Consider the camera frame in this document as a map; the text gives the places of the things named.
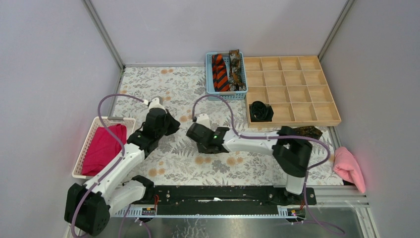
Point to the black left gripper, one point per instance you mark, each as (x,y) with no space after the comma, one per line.
(167,123)

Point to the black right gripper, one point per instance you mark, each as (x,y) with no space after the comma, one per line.
(201,149)

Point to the black gold patterned tie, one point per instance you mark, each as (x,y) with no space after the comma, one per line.
(308,131)

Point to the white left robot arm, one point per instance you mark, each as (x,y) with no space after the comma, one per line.
(90,206)

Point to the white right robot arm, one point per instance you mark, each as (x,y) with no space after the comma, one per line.
(290,152)

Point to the white plastic basket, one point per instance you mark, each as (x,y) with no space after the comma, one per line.
(122,127)

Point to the floral patterned tablecloth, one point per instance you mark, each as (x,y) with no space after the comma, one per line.
(177,161)

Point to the blue plastic basket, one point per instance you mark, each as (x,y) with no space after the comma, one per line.
(231,95)

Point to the dark green rolled tie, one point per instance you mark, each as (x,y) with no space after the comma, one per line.
(260,112)

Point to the red cloth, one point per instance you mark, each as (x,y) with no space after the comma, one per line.
(102,150)

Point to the brown camouflage tie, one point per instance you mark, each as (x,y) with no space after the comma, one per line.
(235,80)

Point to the orange navy striped tie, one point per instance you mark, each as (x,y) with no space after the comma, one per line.
(219,74)

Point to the wooden compartment tray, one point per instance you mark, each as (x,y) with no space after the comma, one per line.
(294,87)

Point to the pink cloth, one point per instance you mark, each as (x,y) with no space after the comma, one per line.
(348,169)

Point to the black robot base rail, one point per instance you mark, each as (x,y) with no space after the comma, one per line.
(222,200)

